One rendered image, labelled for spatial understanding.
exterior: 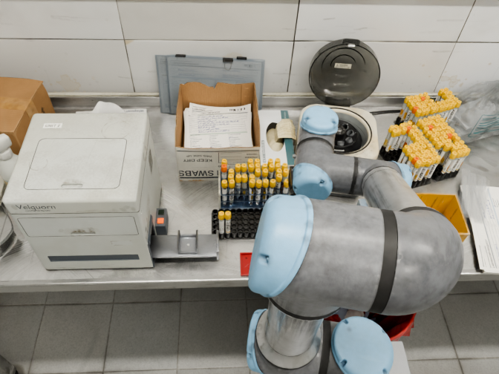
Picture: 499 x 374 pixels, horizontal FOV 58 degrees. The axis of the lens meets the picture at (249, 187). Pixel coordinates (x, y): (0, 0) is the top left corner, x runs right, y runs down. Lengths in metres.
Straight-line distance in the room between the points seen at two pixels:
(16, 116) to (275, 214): 1.06
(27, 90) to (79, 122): 0.37
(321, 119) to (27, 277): 0.84
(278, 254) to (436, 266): 0.16
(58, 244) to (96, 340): 1.03
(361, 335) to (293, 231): 0.45
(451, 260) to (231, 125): 1.04
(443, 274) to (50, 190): 0.80
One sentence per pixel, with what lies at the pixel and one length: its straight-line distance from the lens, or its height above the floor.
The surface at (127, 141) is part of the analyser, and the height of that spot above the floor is 1.17.
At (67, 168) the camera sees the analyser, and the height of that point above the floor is 1.17.
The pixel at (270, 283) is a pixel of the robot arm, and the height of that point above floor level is 1.51.
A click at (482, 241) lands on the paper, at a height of 0.89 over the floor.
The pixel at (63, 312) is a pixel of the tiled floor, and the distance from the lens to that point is 2.23.
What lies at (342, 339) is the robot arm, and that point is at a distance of 0.87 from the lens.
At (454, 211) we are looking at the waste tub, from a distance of 1.38.
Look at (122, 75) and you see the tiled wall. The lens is 1.57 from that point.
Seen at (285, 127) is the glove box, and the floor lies 0.97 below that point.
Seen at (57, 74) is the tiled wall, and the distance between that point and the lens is 1.62.
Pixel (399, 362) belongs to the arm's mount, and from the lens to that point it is 1.14.
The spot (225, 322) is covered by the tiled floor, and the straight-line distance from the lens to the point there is 2.09.
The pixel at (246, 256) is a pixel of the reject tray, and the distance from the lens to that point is 1.23.
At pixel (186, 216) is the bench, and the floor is 0.87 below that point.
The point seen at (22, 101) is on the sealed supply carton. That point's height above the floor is 1.06.
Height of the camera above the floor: 1.94
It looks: 51 degrees down
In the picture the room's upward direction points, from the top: 4 degrees clockwise
